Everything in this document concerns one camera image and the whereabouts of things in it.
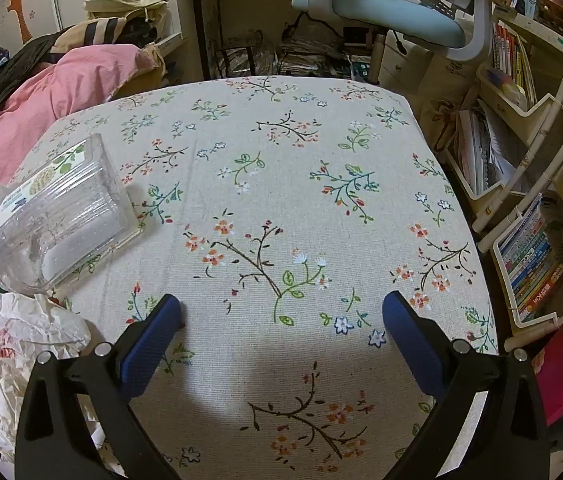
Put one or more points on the white tiered storage cart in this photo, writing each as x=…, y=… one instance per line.
x=546, y=110

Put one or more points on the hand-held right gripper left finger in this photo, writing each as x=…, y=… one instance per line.
x=154, y=345

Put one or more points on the printed paper wrapper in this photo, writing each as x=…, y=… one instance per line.
x=21, y=340

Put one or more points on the floral tablecloth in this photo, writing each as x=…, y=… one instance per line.
x=286, y=185

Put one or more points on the pink blanket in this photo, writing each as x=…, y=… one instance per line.
x=26, y=105

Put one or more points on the beige tote bag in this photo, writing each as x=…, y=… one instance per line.
x=121, y=5

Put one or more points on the dark jacket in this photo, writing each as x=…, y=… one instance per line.
x=6, y=80

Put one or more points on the beige navy striped cloth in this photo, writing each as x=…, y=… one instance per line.
x=96, y=32

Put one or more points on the black picture frame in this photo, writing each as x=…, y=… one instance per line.
x=200, y=35

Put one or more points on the pile of magazines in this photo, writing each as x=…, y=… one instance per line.
x=306, y=57

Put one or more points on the clear plastic bottle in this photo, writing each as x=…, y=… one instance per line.
x=61, y=220

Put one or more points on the blue white office chair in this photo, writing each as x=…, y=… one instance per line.
x=386, y=15

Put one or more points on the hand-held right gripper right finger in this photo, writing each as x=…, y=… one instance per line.
x=411, y=345

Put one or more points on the stack of papers and folders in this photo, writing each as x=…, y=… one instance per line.
x=481, y=150

